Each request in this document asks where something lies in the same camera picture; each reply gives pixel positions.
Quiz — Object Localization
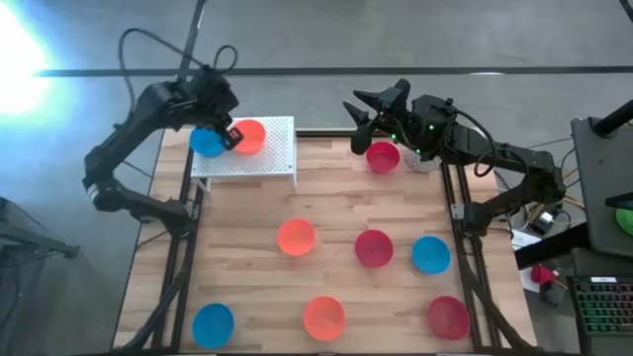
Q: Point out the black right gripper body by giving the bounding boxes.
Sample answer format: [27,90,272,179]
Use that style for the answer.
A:
[375,77,421,145]

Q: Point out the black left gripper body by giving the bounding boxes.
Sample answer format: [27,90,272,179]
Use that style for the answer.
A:
[190,68,239,129]

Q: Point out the orange mini bowl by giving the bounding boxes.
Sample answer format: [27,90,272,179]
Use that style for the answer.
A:
[302,296,347,342]
[231,119,267,156]
[277,218,317,257]

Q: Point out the blue mini bowl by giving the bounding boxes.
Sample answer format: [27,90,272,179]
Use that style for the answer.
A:
[411,235,452,276]
[189,127,226,158]
[191,303,235,350]

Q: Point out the red mini bowl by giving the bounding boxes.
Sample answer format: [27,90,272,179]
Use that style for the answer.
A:
[427,295,472,341]
[365,140,401,174]
[354,228,395,269]

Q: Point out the white perforated metal rack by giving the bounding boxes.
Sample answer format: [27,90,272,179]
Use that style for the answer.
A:
[190,116,298,189]

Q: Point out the succulent in white patterned pot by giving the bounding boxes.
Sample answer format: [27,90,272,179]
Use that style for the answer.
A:
[404,145,442,174]

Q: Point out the white paper sheet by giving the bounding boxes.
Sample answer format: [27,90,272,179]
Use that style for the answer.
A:
[508,229,543,251]

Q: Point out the black power adapter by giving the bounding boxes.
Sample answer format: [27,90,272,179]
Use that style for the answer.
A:
[531,210,558,236]

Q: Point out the red plastic object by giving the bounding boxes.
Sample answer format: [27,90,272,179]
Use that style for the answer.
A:
[530,264,558,287]

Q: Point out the dark metal stand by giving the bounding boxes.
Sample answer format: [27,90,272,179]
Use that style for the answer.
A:
[0,196,81,356]

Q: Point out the green filament spool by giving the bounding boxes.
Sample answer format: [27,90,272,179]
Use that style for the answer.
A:
[615,206,633,237]

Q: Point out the backlit keyboard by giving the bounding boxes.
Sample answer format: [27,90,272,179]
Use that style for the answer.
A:
[566,275,633,342]

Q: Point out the black camera mast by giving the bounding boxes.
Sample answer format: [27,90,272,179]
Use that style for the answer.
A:
[176,0,209,83]

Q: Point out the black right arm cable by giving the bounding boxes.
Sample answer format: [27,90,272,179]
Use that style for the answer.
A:
[447,106,498,179]

